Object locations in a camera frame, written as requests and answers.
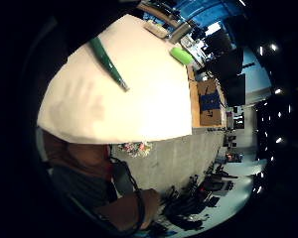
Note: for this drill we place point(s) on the green flower stem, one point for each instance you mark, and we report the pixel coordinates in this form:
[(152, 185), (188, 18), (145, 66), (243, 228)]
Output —
[(106, 61)]

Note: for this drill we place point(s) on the beige flat object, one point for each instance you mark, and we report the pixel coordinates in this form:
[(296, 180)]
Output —
[(156, 29)]

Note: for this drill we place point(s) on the grey box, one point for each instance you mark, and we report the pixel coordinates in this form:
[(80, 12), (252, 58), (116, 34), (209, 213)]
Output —
[(179, 33)]

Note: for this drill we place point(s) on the lime green oblong object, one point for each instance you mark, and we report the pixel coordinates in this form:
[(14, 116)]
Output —
[(181, 55)]

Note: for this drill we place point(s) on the wooden side table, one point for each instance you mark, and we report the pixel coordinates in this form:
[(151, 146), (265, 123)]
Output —
[(193, 105)]

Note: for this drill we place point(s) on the bunch of colourful flowers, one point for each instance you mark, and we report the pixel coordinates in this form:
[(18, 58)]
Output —
[(135, 148)]

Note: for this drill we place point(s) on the black monitor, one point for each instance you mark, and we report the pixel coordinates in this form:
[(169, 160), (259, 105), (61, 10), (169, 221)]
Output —
[(235, 90), (226, 61)]

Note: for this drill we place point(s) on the brown cardboard box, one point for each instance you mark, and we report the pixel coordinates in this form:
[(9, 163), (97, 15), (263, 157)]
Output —
[(209, 117)]

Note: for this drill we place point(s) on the the person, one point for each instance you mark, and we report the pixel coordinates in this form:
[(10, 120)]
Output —
[(79, 172)]

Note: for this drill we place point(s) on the pile of black equipment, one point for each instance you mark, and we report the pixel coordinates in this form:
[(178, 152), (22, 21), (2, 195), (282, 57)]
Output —
[(192, 201)]

